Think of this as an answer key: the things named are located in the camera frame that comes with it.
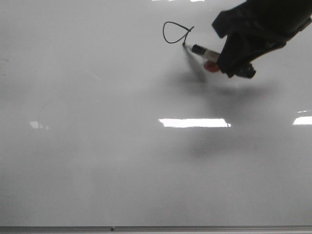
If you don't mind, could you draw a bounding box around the black whiteboard marker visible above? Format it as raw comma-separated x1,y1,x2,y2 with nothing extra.
182,42,256,78

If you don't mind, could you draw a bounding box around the white glossy whiteboard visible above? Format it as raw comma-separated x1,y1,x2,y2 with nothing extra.
0,0,312,226

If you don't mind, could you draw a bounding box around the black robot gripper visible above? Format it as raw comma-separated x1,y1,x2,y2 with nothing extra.
212,0,312,78

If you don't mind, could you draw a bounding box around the grey aluminium whiteboard frame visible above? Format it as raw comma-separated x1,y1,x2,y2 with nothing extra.
0,225,312,234

